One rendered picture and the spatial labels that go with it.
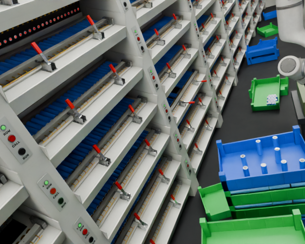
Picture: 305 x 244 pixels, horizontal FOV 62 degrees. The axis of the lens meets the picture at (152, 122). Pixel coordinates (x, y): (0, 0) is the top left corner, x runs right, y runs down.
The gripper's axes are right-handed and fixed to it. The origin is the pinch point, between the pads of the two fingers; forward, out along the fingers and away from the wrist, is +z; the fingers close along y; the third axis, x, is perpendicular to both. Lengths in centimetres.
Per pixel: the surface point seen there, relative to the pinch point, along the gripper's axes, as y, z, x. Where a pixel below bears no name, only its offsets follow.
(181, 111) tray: -3, -26, 61
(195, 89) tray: 13, -6, 61
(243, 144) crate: -29, -47, 19
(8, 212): -36, -124, 48
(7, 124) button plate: -15, -124, 42
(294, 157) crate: -36, -44, 3
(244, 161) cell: -35, -56, 16
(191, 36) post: 49, -5, 57
